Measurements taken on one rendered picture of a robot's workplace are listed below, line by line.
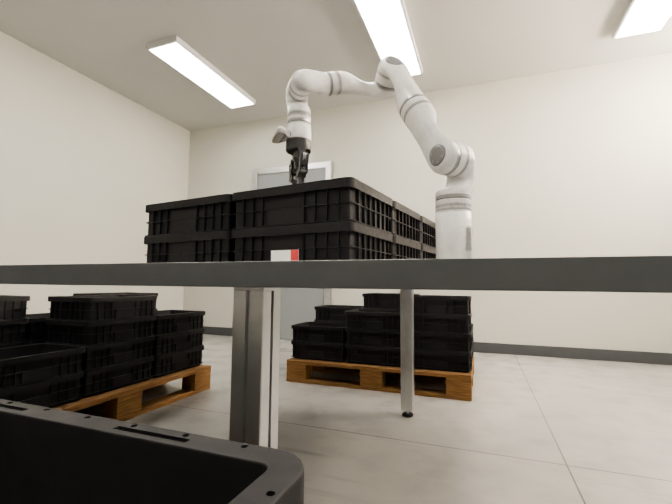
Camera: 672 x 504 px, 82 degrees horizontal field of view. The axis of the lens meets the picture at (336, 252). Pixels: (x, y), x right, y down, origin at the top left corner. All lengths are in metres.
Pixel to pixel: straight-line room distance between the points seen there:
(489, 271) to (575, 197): 3.83
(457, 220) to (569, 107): 3.62
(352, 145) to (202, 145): 2.18
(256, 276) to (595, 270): 0.44
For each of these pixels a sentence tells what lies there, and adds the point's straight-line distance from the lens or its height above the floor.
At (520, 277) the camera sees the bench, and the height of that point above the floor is 0.68.
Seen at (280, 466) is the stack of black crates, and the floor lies 0.59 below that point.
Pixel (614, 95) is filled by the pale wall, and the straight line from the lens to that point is 4.68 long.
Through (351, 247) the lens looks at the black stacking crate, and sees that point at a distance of 0.95.
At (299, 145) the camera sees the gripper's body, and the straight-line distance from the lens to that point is 1.15.
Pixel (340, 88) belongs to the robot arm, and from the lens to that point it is 1.28.
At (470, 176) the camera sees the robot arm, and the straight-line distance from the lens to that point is 1.08.
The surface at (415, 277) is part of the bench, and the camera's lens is 0.51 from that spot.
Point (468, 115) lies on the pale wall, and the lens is 4.52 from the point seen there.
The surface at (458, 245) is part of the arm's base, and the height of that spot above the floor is 0.77.
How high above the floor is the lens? 0.67
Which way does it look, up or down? 5 degrees up
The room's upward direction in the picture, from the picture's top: 1 degrees clockwise
